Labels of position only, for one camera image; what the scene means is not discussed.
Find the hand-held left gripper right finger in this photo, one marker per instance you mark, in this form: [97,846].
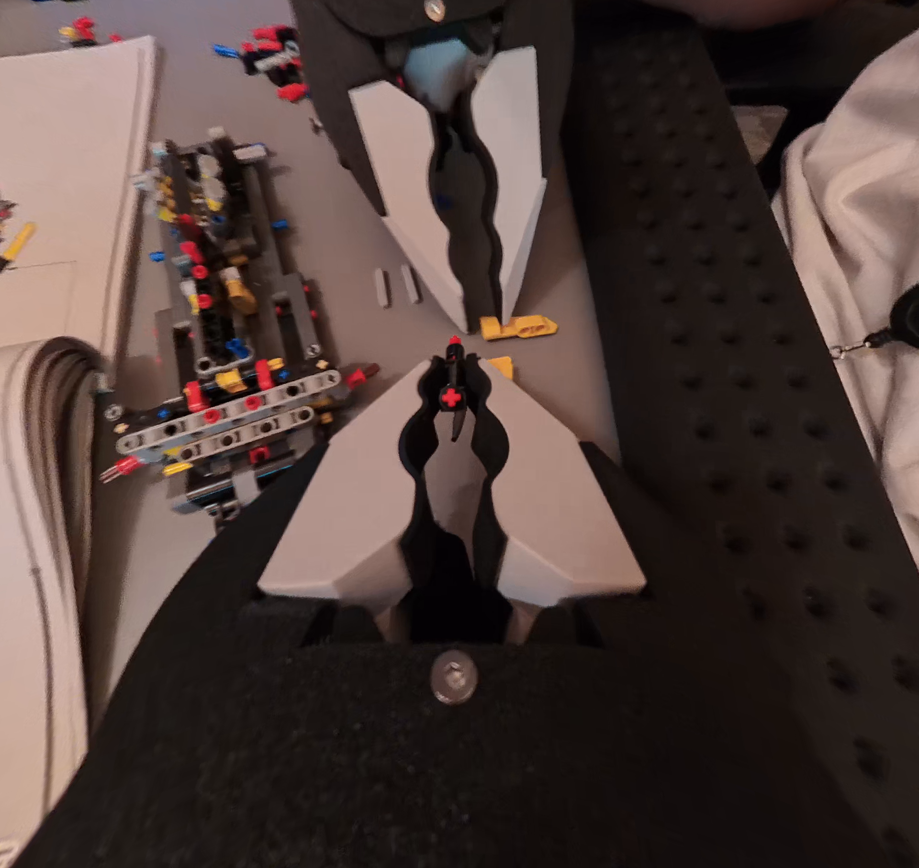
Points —
[567,516]

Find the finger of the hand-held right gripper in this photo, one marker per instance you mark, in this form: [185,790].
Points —
[402,164]
[517,150]

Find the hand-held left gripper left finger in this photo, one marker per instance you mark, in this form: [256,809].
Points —
[337,516]

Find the pile of small lego pins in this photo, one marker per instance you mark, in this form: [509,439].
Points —
[273,57]

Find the lego car chassis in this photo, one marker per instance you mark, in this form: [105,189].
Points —
[237,408]

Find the yellow lego panel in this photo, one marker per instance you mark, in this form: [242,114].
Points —
[500,365]
[518,327]

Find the white instruction booklet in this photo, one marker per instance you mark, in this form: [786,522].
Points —
[72,129]

